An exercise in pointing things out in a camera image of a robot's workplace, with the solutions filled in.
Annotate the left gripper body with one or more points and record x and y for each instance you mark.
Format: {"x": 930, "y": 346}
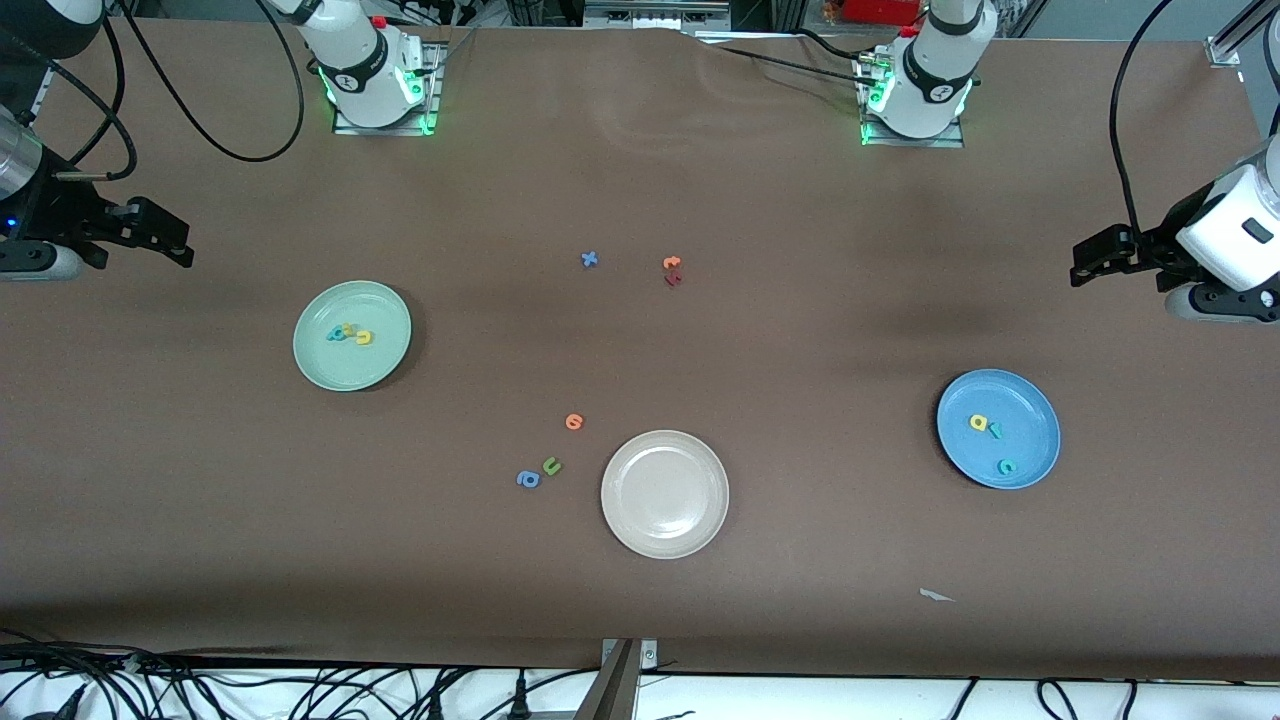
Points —
{"x": 1159, "y": 246}

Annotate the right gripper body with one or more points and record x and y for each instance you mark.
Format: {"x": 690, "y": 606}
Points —
{"x": 52, "y": 216}

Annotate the blue plate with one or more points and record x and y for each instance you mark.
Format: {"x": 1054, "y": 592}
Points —
{"x": 1030, "y": 420}

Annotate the green plate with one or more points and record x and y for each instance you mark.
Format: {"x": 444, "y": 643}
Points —
{"x": 375, "y": 365}

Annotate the red box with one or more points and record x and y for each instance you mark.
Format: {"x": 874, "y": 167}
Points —
{"x": 880, "y": 10}

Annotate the white paper scrap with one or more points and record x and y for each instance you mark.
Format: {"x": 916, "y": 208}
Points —
{"x": 933, "y": 596}

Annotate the blue letter a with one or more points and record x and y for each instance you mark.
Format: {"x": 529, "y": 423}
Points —
{"x": 528, "y": 479}

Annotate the brown table cover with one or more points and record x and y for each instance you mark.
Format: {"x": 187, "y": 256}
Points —
{"x": 640, "y": 150}

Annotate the beige plate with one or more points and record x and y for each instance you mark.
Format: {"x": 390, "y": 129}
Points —
{"x": 665, "y": 495}

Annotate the grey metal strip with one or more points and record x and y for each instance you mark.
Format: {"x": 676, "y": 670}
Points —
{"x": 650, "y": 15}

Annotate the aluminium frame rail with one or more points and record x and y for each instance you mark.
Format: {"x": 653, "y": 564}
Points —
{"x": 72, "y": 28}
{"x": 1225, "y": 50}

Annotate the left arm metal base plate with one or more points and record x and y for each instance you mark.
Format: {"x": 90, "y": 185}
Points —
{"x": 940, "y": 143}

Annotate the metal bracket post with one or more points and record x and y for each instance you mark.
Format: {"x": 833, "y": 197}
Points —
{"x": 615, "y": 690}

